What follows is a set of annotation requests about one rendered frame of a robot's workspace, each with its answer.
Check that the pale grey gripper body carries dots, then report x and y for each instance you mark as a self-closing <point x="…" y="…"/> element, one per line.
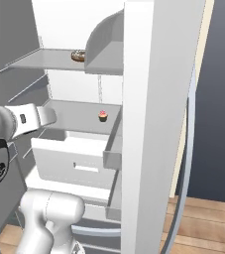
<point x="46" y="116"/>

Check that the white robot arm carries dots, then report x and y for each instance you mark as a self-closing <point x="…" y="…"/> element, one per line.
<point x="41" y="211"/>

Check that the grey fridge shelf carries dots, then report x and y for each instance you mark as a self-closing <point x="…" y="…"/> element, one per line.
<point x="79" y="115"/>
<point x="48" y="61"/>

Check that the white fridge drawer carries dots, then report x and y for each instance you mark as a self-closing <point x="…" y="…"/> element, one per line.
<point x="67" y="158"/>

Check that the pink-topped dark cupcake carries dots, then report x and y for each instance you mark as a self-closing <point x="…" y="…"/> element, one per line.
<point x="103" y="116"/>

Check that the brown frosted donut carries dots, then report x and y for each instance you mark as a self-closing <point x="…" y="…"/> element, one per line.
<point x="78" y="55"/>

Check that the white fridge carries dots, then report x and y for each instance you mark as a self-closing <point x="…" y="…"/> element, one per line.
<point x="71" y="23"/>

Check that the white fridge door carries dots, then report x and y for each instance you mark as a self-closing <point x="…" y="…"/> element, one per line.
<point x="157" y="125"/>

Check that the cream fridge housing panel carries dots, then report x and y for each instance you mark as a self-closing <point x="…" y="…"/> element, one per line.
<point x="196" y="82"/>

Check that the grey curved door bin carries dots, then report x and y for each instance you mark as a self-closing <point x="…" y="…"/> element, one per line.
<point x="105" y="49"/>

